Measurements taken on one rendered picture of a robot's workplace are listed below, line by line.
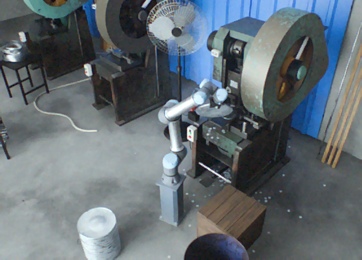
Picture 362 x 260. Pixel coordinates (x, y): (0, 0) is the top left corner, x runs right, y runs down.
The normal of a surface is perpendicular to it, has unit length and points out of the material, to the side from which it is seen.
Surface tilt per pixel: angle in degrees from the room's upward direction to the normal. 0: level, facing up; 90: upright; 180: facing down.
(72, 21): 90
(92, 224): 0
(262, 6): 90
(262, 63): 67
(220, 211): 0
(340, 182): 0
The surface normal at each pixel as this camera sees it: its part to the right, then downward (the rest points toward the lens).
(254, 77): -0.70, 0.30
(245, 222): 0.00, -0.82
